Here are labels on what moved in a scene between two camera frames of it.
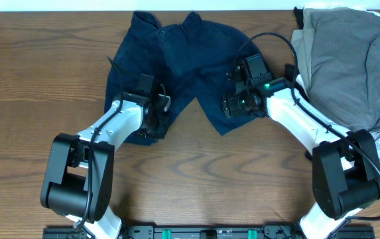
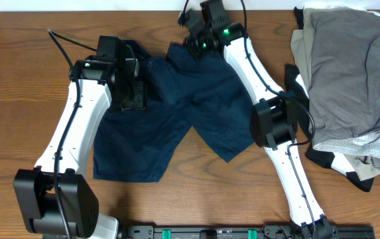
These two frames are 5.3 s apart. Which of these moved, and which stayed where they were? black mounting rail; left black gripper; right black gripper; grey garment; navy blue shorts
Moved: navy blue shorts; left black gripper; right black gripper
Stayed: grey garment; black mounting rail
